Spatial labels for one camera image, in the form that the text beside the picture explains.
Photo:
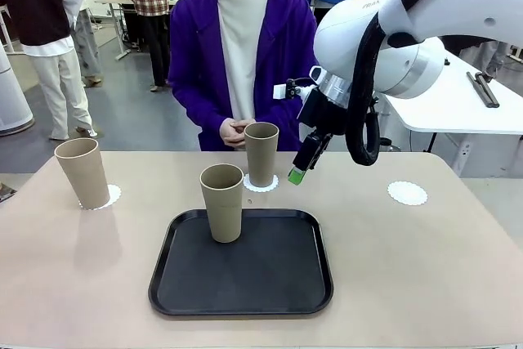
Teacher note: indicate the black plastic serving tray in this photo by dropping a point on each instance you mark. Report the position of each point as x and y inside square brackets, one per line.
[253, 279]

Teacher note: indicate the white cylindrical air purifier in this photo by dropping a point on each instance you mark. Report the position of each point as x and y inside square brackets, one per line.
[10, 99]

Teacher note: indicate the person's left hand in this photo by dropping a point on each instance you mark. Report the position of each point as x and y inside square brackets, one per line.
[242, 124]

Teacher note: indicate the person in long black coat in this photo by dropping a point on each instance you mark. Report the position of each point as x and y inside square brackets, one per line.
[492, 59]

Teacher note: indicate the person in purple hooded jacket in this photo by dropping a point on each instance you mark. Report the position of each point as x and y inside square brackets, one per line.
[245, 38]

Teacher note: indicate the white side table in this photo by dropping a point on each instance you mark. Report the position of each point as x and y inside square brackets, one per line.
[449, 116]

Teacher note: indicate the person in grey trousers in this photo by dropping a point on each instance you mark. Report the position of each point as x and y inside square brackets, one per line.
[88, 46]

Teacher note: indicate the white scalloped paper coaster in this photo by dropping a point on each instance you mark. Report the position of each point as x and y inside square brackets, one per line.
[246, 184]
[115, 193]
[407, 193]

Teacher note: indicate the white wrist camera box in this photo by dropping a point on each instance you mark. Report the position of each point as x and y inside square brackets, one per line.
[280, 92]

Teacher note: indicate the person's right hand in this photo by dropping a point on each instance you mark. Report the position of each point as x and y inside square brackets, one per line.
[228, 132]

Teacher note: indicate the tall beige cup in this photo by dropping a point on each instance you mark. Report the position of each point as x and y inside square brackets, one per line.
[261, 157]
[83, 177]
[222, 214]

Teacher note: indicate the dark brown flat object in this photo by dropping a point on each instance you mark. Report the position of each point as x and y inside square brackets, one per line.
[5, 192]

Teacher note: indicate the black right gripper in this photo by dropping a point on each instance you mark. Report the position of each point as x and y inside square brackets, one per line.
[323, 114]

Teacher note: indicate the black folded tripod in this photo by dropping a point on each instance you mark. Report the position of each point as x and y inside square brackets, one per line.
[484, 89]

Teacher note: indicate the black kettle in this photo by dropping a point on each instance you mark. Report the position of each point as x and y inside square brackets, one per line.
[395, 148]

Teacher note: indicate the person's right forearm purple sleeve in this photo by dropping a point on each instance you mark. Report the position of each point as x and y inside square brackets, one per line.
[198, 106]

